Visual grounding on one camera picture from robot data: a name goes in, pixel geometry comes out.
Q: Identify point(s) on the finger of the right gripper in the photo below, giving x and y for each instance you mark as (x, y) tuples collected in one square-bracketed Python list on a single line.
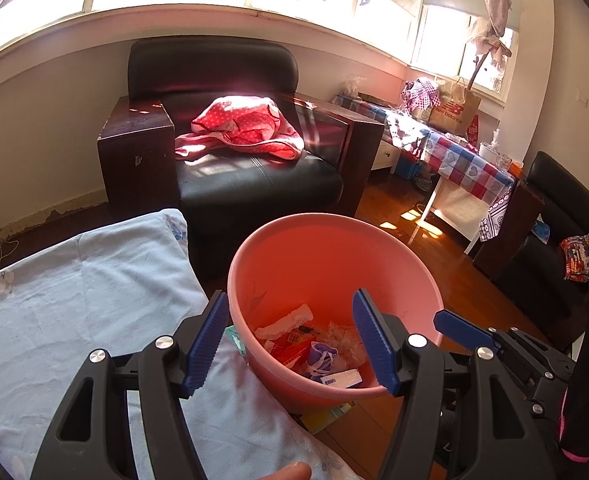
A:
[(463, 332)]

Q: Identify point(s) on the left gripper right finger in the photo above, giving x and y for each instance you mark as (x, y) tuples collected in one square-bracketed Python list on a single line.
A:
[(410, 367)]

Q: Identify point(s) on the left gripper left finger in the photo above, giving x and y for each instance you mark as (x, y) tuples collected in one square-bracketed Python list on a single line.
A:
[(171, 369)]

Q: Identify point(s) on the person's left hand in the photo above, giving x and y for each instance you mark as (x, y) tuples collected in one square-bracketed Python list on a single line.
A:
[(294, 471)]

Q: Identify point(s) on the small white blue box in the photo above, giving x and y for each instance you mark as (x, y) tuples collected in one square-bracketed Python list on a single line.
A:
[(343, 380)]

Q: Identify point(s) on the crumpled white tissue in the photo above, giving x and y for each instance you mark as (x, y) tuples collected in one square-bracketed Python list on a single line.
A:
[(348, 343)]

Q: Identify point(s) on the light blue bed sheet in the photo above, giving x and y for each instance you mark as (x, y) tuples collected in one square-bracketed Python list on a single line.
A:
[(118, 288)]

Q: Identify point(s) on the white side table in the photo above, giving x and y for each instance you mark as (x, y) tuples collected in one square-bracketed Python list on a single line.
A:
[(458, 208)]

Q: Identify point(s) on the white foam piece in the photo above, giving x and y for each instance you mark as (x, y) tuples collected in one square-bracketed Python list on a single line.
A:
[(286, 324)]

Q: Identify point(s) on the colourful snack bag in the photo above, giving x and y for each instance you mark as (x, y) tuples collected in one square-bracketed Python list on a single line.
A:
[(576, 253)]

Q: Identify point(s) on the pink plastic bucket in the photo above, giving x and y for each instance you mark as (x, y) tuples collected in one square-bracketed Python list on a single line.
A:
[(321, 260)]

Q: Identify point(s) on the checkered tablecloth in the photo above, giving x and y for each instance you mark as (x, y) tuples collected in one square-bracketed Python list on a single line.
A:
[(451, 161)]

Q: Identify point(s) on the blue storage box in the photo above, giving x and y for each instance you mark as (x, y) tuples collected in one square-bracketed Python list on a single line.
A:
[(407, 167)]

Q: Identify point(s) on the white drawer cabinet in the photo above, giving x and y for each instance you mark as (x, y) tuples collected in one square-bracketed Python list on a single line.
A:
[(387, 156)]

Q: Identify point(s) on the brown paper shopping bag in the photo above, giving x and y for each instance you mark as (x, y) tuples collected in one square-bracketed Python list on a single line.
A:
[(458, 105)]

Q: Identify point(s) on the purple checkered cloth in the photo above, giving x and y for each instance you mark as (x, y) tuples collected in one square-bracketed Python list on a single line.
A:
[(420, 94)]

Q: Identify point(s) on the black leather armchair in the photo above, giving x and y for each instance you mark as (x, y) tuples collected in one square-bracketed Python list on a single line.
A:
[(224, 195)]

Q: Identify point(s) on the red polka dot cloth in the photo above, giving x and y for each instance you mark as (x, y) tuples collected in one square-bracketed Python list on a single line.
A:
[(244, 124)]

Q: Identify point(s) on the pink artificial flower plant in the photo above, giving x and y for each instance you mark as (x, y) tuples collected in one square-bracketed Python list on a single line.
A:
[(486, 33)]

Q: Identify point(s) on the purple cloth with strings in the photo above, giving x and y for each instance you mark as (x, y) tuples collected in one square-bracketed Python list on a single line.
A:
[(323, 360)]

